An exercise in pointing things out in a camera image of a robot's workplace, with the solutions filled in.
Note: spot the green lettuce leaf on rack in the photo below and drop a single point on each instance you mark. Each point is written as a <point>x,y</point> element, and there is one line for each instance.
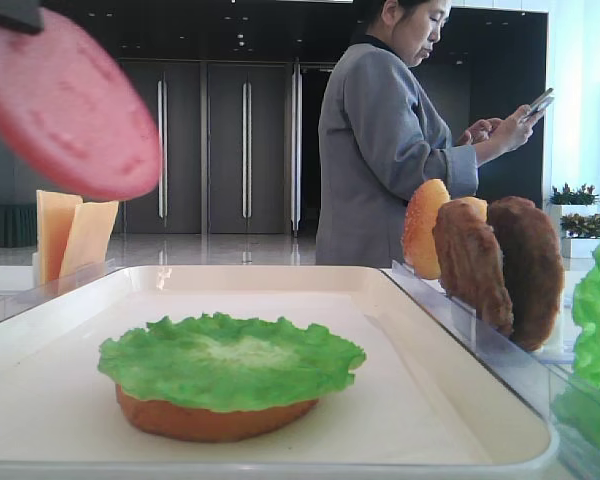
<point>597,320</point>

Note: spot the orange cheese slice near tray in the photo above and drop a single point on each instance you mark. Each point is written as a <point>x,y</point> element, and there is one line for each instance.
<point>89,235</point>

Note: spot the smartphone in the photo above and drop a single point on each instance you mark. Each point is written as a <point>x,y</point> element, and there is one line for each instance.
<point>540,104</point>

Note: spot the dark cabinet doors with handles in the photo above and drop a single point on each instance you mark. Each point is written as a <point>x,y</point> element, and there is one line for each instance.
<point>232,138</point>

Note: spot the orange cheese slice rear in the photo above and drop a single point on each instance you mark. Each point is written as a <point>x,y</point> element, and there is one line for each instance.
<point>55,213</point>

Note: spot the dark brown meat patty outer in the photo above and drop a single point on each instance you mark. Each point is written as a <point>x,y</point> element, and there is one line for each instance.
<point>533,268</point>

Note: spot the clear cheese holder rail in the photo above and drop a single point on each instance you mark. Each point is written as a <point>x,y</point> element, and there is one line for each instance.
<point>36,269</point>

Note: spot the clear patty holder rail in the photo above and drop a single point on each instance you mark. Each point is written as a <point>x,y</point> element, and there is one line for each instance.
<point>558,348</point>

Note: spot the potted plants on white planter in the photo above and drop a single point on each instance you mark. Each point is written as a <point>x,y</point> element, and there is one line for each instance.
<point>575,216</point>

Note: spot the cream rectangular tray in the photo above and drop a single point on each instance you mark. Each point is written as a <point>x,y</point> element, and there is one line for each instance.
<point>421,407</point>

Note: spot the clear long rail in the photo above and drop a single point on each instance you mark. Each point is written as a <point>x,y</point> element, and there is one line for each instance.
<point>545,381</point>
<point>18,293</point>

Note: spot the sesame bun top outer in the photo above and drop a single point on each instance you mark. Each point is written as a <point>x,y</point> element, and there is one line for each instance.
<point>421,214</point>

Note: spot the woman in grey jacket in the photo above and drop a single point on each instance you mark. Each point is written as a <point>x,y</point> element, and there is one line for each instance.
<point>381,138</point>

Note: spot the red tomato slice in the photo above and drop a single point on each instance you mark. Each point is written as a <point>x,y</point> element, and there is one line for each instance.
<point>68,109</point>

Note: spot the brown meat patty near tray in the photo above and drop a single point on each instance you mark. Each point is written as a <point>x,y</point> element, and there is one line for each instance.
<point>470,261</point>

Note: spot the bottom bun half on tray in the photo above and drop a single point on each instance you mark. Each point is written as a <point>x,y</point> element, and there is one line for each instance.
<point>162,418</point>

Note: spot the clear left long rail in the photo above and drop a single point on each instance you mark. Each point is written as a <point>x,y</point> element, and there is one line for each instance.
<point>18,293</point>

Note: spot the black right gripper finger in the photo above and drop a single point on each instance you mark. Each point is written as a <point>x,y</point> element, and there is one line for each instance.
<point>23,16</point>

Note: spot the clear right long rail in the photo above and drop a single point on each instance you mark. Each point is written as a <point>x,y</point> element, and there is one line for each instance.
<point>545,381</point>

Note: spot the green lettuce leaf on bun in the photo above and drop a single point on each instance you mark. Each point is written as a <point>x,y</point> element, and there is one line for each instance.
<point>226,364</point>

